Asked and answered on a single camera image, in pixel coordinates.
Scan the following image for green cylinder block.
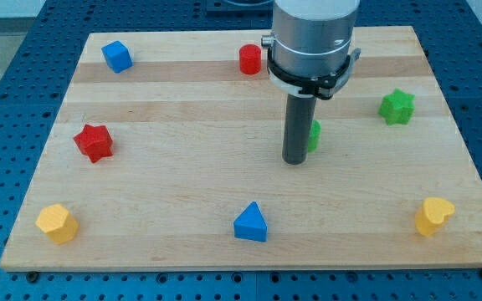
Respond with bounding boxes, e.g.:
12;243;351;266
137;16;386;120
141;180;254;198
307;120;321;152

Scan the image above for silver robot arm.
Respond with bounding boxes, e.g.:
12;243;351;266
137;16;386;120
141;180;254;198
261;0;360;78

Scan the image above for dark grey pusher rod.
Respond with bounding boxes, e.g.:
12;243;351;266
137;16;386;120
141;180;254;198
282;94;316;165

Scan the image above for wooden board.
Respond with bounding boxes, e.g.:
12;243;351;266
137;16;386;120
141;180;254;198
0;26;482;272

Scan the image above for blue triangle block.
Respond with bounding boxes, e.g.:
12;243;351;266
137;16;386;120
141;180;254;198
233;202;268;242

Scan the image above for red cylinder block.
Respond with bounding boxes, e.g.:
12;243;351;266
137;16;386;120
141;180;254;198
238;44;261;75

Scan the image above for red star block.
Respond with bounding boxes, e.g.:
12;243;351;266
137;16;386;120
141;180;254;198
73;124;113;163

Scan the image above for blue cube block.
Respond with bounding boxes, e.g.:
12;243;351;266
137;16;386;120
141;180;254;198
101;40;133;74

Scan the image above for green star block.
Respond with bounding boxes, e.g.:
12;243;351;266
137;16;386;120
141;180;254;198
378;89;415;125

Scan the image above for yellow hexagon block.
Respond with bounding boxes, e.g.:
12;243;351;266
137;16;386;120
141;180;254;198
35;203;79;245

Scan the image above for yellow heart block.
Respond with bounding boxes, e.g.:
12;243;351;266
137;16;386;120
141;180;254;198
414;197;456;237

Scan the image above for black clamp ring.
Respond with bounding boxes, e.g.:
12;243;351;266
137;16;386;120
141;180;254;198
265;47;362;101

